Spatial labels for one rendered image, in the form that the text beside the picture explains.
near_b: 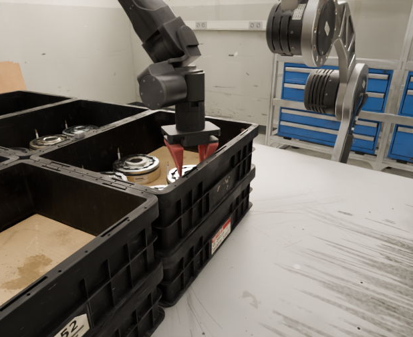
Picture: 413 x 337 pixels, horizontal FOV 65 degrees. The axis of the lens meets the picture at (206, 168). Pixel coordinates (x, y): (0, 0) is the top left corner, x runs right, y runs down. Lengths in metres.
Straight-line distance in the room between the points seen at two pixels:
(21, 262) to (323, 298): 0.50
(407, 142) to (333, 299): 1.88
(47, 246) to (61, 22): 3.76
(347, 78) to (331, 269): 0.81
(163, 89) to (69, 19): 3.78
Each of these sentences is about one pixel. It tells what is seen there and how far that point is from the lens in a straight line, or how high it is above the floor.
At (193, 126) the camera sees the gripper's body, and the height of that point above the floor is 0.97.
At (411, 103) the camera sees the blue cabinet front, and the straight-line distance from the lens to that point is 2.39.
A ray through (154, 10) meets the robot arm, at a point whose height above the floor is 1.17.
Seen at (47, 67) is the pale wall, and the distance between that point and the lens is 4.11.
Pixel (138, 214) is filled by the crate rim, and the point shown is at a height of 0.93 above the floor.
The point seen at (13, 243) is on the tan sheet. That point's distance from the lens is 0.61.
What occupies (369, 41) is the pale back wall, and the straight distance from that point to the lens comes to 3.25.
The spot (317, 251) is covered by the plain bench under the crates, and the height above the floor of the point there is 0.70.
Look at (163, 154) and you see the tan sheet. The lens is 0.86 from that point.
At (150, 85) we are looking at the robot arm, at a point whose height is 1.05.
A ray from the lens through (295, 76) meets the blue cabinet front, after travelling 2.53.
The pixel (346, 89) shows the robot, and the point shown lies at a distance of 1.35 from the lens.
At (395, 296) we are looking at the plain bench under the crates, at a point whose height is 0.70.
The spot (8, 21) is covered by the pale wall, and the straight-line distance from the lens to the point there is 3.95.
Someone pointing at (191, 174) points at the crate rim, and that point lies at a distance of 0.51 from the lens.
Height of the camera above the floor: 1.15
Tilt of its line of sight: 24 degrees down
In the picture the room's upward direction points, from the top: straight up
